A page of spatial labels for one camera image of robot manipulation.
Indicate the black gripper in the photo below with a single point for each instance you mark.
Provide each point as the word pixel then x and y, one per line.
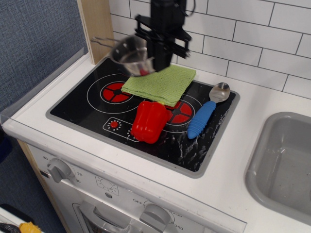
pixel 163 31

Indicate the stainless steel pot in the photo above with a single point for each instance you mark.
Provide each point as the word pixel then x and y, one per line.
pixel 129 54

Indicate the green square cloth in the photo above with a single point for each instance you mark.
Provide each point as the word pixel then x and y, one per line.
pixel 166 86

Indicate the yellow cloth item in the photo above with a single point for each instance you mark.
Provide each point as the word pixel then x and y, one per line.
pixel 29 227

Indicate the red toy bell pepper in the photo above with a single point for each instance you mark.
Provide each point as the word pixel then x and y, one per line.
pixel 151 117

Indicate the black toy stove top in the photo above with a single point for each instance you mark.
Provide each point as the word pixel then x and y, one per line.
pixel 96 106

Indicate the grey left oven knob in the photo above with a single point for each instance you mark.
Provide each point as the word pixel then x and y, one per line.
pixel 58 170

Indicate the grey oven knob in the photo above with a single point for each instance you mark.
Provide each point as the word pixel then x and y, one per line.
pixel 155 217
pixel 58 170

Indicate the grey right oven knob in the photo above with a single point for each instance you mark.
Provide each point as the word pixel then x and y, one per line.
pixel 155 217

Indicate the grey toy sink basin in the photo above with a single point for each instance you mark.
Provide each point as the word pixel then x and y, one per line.
pixel 279 173

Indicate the blue handled metal spoon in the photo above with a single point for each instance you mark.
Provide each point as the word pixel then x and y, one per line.
pixel 219 93

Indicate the grey oven door handle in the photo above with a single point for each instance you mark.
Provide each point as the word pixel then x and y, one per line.
pixel 103 219

